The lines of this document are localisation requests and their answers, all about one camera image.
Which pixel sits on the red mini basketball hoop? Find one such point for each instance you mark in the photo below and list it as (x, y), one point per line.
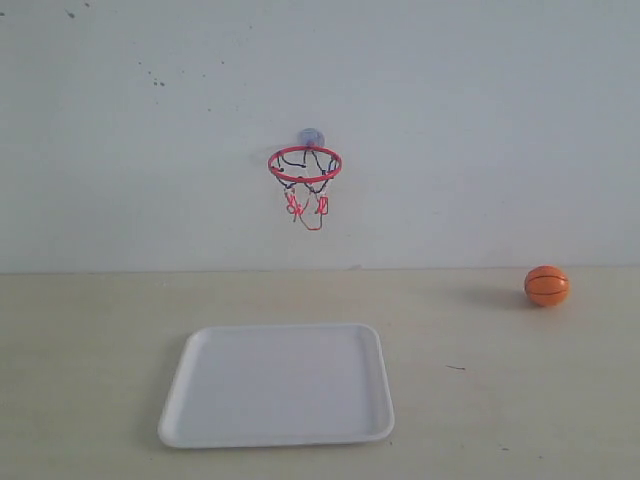
(305, 173)

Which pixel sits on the small orange basketball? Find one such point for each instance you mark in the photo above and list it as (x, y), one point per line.
(546, 286)

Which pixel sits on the clear suction cup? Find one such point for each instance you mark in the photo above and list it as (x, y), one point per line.
(311, 137)

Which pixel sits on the white rectangular plastic tray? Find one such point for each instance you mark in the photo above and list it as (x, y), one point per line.
(276, 386)

